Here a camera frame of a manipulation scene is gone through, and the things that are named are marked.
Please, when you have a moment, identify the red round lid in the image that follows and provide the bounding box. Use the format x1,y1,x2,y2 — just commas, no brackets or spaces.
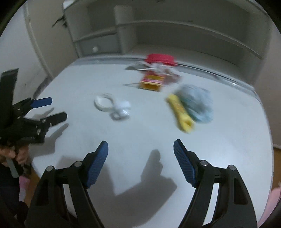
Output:
145,54,176,66

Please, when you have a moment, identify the yellow red small box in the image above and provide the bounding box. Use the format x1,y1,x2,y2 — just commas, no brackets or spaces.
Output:
140,74,165,92

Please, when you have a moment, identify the person left hand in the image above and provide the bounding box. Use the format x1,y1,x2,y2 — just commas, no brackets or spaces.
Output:
1,144,29,167

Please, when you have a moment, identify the white desk hutch shelf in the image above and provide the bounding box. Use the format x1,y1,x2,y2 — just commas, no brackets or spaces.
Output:
63,1,271,84

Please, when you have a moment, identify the light blue sock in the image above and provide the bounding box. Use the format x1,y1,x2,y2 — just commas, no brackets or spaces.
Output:
176,84,213,123

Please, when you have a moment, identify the clear plastic bag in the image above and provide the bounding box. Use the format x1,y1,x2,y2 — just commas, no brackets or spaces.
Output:
126,61,181,85

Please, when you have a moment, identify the white desk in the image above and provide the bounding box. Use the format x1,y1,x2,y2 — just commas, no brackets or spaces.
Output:
29,59,273,227

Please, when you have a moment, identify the white door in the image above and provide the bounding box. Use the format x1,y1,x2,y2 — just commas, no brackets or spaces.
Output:
0,0,78,79

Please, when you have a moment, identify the yellow plastic toy stick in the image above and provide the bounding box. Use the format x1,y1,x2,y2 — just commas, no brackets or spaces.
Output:
167,94,194,133

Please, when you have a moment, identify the white tape ring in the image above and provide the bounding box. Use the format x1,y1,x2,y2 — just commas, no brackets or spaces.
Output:
94,93,114,112

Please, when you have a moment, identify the black door handle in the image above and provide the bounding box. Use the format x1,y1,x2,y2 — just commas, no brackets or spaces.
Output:
52,15,67,28

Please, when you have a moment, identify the grey drawer white knob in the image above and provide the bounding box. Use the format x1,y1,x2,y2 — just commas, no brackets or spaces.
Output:
78,34,121,56

